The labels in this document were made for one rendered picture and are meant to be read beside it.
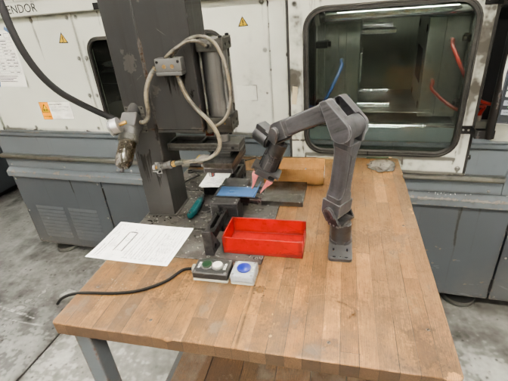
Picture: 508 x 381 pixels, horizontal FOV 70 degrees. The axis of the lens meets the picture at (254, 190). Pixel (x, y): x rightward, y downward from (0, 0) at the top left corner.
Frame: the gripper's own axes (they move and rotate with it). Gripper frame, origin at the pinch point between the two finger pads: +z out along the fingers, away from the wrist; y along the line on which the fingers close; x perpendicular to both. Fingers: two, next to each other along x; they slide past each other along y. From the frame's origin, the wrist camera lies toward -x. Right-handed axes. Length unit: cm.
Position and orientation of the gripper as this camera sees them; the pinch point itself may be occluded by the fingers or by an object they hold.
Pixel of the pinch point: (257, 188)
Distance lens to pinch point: 129.7
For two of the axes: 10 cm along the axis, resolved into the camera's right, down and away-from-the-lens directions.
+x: -2.3, 4.5, -8.7
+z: -3.8, 7.8, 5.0
